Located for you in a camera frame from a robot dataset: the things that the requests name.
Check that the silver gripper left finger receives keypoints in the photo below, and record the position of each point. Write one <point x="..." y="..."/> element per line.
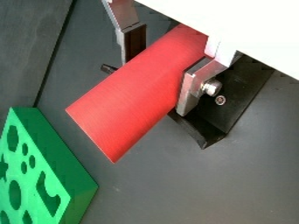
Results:
<point x="130" y="29"/>

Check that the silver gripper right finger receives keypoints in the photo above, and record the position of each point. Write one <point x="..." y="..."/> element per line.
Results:
<point x="199" y="82"/>

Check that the red oval cylinder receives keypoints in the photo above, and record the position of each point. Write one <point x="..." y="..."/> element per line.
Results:
<point x="130" y="101"/>

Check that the black cradle fixture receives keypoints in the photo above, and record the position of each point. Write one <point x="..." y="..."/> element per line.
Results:
<point x="215" y="113"/>

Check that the green shape sorter block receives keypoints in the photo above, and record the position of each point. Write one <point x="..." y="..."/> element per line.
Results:
<point x="45" y="187"/>

